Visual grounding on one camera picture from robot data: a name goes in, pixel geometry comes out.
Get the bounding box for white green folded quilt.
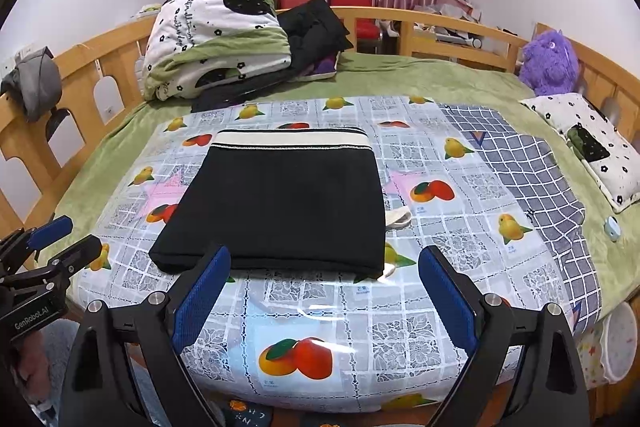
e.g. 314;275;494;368
141;0;292;101

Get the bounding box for fruit-print plastic mat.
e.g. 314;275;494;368
61;96;600;412

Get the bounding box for grey checked cloth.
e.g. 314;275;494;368
439;104;602;336

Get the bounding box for wooden bed frame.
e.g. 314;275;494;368
1;19;639;405

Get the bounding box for small light blue disc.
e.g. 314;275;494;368
603;216;622;242

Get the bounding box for clutter pile behind bed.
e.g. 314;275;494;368
380;0;526;58

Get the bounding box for green bed blanket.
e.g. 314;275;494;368
54;53;639;313

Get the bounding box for black folded jacket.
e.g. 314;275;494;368
191;0;352;113

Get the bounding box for black pants with white stripe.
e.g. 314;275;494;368
149;127;385;279

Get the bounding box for white mesh laundry basket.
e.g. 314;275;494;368
577;303;638;389

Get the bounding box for purple plush toy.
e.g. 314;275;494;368
518;29;579;96

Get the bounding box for white flower-print pillow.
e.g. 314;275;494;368
521;93;639;213

